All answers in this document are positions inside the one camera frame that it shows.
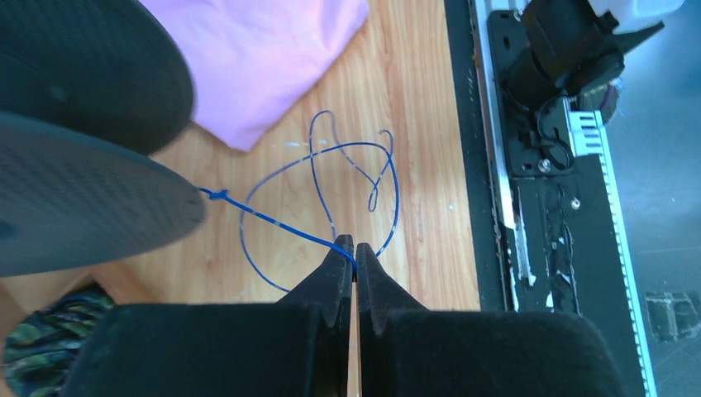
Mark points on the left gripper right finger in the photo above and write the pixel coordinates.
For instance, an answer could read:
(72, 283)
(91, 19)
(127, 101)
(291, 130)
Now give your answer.
(409, 350)

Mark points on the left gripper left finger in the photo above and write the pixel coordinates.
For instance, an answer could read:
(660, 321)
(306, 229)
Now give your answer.
(297, 346)

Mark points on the black cable spool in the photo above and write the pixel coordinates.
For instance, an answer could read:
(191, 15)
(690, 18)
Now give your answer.
(90, 90)

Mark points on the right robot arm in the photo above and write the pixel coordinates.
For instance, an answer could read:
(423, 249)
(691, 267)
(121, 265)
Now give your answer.
(573, 46)

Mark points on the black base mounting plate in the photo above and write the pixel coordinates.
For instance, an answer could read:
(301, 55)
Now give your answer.
(544, 183)

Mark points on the wooden compartment tray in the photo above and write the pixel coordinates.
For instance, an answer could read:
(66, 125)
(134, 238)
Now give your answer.
(24, 294)

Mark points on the rolled green floral tie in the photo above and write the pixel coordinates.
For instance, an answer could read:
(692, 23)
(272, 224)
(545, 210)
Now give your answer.
(38, 353)

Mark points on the pink cloth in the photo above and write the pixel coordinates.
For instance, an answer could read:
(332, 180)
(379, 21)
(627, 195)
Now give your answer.
(251, 61)

